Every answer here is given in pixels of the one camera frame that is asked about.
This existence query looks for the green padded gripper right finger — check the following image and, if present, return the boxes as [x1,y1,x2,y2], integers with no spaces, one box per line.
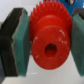
[69,7,84,73]

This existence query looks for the blue plastic gear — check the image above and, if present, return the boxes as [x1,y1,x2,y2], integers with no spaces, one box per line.
[65,0,78,8]

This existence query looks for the red plastic gear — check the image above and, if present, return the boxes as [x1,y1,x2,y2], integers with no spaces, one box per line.
[29,0,72,70]

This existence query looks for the green padded gripper left finger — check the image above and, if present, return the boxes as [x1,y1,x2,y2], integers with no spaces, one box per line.
[0,8,31,76]

